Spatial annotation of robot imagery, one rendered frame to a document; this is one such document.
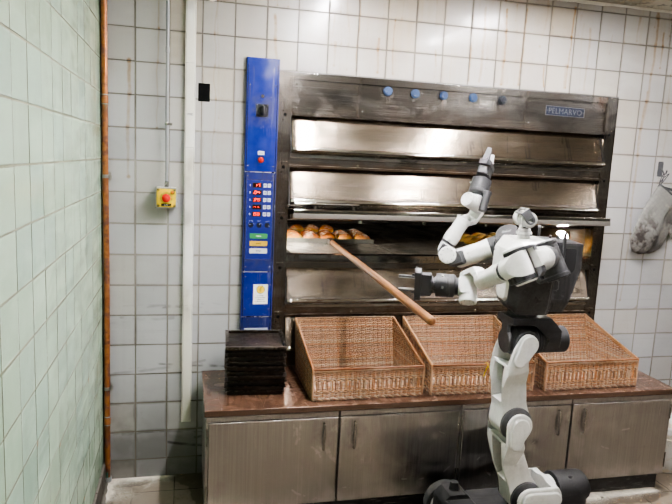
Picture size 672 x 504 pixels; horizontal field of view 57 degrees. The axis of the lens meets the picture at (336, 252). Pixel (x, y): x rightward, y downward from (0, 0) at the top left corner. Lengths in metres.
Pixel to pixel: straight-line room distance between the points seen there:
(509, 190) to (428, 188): 0.48
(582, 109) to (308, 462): 2.41
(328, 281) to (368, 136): 0.79
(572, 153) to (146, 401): 2.67
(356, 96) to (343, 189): 0.48
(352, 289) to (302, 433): 0.84
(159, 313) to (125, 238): 0.41
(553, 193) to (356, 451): 1.81
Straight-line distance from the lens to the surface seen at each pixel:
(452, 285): 2.33
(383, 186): 3.31
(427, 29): 3.43
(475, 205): 2.84
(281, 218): 3.19
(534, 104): 3.68
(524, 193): 3.64
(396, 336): 3.36
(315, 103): 3.23
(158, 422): 3.44
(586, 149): 3.84
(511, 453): 2.81
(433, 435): 3.12
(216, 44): 3.18
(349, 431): 2.97
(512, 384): 2.72
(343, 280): 3.32
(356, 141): 3.25
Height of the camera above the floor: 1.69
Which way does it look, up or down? 9 degrees down
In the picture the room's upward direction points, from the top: 3 degrees clockwise
